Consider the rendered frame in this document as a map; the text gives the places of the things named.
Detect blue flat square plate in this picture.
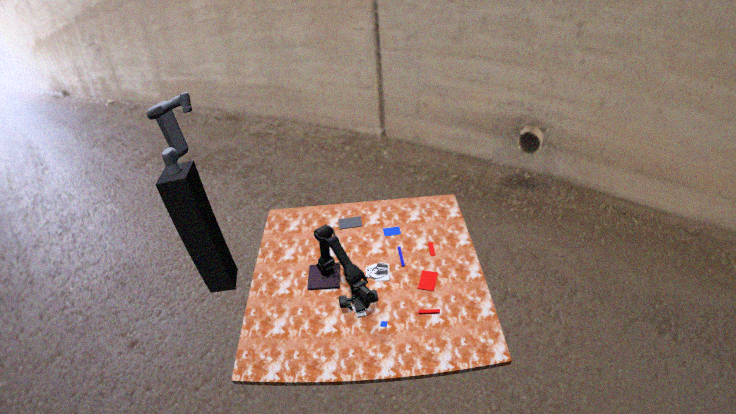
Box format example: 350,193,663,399
383,227,401,236

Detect red flat square plate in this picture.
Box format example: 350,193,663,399
417,270,438,292

